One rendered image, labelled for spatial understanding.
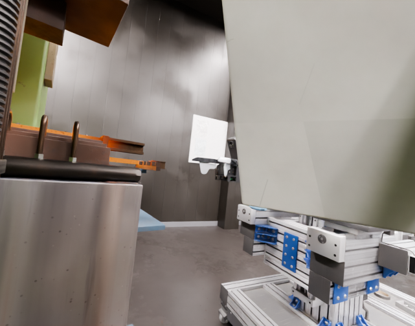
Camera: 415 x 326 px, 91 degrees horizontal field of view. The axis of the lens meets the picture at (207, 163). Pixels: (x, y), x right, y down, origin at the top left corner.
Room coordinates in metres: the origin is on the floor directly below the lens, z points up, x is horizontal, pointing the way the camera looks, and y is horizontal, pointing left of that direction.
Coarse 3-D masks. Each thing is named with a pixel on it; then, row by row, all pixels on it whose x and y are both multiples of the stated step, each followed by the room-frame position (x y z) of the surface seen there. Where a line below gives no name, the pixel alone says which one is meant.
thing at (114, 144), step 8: (24, 128) 0.40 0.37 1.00; (32, 128) 0.41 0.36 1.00; (80, 136) 0.46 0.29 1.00; (88, 136) 0.47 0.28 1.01; (104, 136) 0.48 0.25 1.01; (112, 144) 0.51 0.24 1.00; (120, 144) 0.52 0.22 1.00; (128, 144) 0.53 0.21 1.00; (136, 144) 0.53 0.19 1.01; (144, 144) 0.55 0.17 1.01; (128, 152) 0.52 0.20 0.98; (136, 152) 0.54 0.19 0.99
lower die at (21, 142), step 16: (16, 128) 0.39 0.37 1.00; (16, 144) 0.32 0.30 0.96; (32, 144) 0.33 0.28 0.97; (48, 144) 0.34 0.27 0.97; (64, 144) 0.35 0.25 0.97; (80, 144) 0.37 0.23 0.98; (96, 144) 0.42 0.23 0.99; (64, 160) 0.36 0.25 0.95; (80, 160) 0.37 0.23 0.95; (96, 160) 0.39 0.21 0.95
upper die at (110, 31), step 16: (64, 0) 0.40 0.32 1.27; (80, 0) 0.40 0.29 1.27; (96, 0) 0.39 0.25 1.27; (112, 0) 0.39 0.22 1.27; (128, 0) 0.40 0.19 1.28; (80, 16) 0.45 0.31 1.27; (96, 16) 0.44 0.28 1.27; (112, 16) 0.44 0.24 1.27; (80, 32) 0.50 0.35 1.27; (96, 32) 0.50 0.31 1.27; (112, 32) 0.49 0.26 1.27
